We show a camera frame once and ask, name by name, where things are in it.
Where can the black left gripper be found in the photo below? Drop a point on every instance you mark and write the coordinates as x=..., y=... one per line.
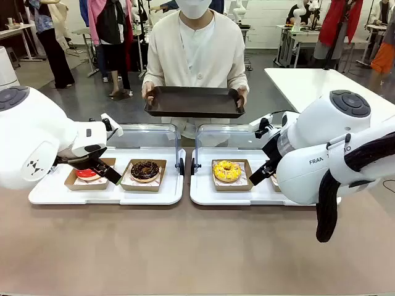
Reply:
x=78, y=157

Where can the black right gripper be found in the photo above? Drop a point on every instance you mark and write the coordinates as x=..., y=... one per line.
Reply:
x=273, y=151

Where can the red glazed donut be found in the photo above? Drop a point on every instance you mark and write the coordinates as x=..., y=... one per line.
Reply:
x=84, y=175
x=86, y=186

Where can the yellow sprinkled donut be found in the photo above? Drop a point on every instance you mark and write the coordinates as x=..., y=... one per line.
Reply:
x=219, y=175

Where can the dark brown serving tray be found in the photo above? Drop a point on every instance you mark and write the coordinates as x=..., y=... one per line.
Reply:
x=194, y=103

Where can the person's right forearm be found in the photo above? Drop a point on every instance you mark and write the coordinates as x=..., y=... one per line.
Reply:
x=152, y=71

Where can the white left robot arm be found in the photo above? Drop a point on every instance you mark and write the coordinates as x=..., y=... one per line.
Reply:
x=27, y=129

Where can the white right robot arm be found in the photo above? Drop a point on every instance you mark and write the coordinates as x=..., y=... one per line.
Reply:
x=321, y=129

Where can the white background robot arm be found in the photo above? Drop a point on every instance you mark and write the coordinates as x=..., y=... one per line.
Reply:
x=299, y=12

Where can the chocolate donut with nuts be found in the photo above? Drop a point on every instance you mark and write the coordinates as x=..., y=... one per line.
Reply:
x=137, y=175

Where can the chocolate donut in box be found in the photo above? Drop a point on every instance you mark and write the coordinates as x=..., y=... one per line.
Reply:
x=139, y=187

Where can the person's body in cream cardigan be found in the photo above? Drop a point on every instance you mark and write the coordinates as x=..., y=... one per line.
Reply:
x=197, y=46

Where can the person's left hand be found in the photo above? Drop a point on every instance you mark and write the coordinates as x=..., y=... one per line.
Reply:
x=243, y=95

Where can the person's right hand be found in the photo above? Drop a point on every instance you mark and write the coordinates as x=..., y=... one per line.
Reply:
x=147, y=92

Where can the white display tray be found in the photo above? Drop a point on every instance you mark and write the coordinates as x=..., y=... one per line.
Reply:
x=92, y=197
x=216, y=198

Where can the clear plastic tray lid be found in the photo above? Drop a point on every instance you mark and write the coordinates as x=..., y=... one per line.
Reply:
x=148, y=135
x=228, y=138

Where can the white table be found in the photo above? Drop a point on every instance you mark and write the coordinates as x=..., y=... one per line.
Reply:
x=308, y=83

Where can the bystander in black trousers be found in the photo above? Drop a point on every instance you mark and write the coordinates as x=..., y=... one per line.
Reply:
x=54, y=52

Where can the bystander in pink jacket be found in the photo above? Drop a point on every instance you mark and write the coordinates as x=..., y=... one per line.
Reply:
x=111, y=31

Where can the white cylindrical air purifier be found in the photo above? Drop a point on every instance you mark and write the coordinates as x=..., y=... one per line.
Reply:
x=6, y=71

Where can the background desk with white legs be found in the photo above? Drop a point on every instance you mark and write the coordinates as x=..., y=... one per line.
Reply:
x=18, y=31

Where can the bystander in orange shorts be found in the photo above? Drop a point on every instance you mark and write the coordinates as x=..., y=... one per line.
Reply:
x=382, y=58

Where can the red hanging garment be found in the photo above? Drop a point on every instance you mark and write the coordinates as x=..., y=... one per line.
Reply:
x=334, y=21

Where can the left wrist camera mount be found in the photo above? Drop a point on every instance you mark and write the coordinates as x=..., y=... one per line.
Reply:
x=112, y=124

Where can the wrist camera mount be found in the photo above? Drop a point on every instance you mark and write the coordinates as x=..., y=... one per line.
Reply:
x=112, y=124
x=260, y=123

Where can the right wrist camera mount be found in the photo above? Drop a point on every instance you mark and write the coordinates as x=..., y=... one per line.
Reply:
x=260, y=123

